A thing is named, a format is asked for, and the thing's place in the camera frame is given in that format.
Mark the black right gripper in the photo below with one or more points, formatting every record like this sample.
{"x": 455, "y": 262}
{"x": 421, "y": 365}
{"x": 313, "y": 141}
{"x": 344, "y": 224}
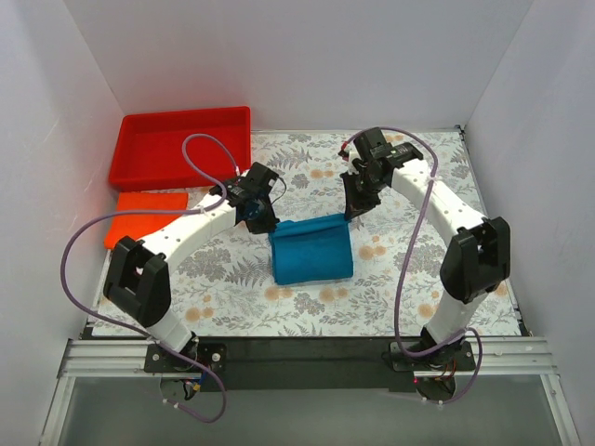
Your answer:
{"x": 358, "y": 194}

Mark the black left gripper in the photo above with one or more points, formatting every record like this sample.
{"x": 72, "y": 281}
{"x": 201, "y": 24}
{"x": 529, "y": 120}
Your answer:
{"x": 262, "y": 216}

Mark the teal t shirt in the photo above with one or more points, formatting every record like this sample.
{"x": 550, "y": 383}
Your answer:
{"x": 312, "y": 250}

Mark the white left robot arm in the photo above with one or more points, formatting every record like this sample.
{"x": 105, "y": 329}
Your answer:
{"x": 138, "y": 277}

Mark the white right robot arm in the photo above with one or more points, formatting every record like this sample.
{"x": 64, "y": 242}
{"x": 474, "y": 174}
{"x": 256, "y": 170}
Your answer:
{"x": 477, "y": 257}

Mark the red plastic tray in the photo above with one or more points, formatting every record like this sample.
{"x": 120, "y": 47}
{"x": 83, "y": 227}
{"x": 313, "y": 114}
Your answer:
{"x": 148, "y": 152}

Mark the floral patterned table mat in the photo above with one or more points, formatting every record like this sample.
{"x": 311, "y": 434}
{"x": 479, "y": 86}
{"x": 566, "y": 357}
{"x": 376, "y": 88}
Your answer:
{"x": 226, "y": 287}

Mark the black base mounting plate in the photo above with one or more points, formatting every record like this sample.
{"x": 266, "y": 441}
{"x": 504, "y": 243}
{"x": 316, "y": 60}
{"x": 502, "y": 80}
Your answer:
{"x": 299, "y": 363}

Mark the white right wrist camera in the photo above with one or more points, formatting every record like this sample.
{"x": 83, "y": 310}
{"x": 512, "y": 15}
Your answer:
{"x": 344, "y": 155}

